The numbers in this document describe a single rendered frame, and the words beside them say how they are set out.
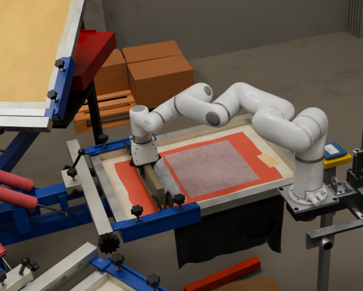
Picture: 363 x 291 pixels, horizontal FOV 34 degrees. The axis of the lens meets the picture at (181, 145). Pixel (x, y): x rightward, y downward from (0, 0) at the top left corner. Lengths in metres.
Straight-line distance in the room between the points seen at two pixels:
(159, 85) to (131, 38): 1.01
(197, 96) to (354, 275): 1.74
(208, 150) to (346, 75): 3.04
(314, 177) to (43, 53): 1.51
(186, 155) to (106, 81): 2.56
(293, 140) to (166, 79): 3.03
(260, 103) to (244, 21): 4.07
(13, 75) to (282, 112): 1.47
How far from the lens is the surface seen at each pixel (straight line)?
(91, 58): 3.28
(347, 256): 3.51
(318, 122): 1.84
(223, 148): 2.61
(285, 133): 1.79
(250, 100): 1.90
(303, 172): 1.93
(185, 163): 2.53
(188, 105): 1.95
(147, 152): 2.32
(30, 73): 2.87
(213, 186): 2.38
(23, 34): 3.02
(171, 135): 2.67
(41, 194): 2.34
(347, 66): 5.66
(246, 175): 2.44
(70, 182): 2.30
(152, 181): 2.26
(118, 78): 5.06
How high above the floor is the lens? 2.35
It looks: 32 degrees down
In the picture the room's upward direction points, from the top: 5 degrees counter-clockwise
